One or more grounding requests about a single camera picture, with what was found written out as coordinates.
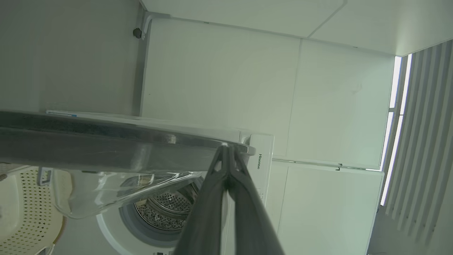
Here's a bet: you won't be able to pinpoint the white front-load washing machine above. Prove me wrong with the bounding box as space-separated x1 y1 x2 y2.
46 110 275 255

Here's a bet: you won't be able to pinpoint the cream perforated laundry basket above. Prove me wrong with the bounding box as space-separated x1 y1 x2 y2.
0 166 66 255

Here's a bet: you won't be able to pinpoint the grey partition stand with caster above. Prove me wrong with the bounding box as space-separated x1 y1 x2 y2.
133 12 171 40

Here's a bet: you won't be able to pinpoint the white partition panel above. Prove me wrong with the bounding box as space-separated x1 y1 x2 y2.
140 0 453 56

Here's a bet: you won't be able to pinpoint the blue white energy label sticker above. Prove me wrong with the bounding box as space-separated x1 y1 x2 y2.
46 110 77 118

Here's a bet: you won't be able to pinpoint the grey window blinds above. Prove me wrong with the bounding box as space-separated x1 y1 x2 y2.
380 39 453 245

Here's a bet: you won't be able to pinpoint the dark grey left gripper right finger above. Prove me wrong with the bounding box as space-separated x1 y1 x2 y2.
228 145 285 255

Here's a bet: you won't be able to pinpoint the dark grey round washer door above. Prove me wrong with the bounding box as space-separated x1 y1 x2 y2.
0 110 256 220

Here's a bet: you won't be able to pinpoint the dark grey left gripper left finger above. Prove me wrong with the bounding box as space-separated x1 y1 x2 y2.
173 145 229 255

